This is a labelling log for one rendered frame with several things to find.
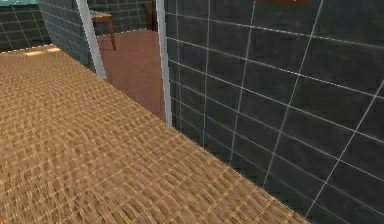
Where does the brown wooden table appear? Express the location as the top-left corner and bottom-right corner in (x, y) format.
(89, 9), (118, 52)

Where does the teal cabinet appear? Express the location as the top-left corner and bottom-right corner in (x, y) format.
(0, 0), (39, 8)

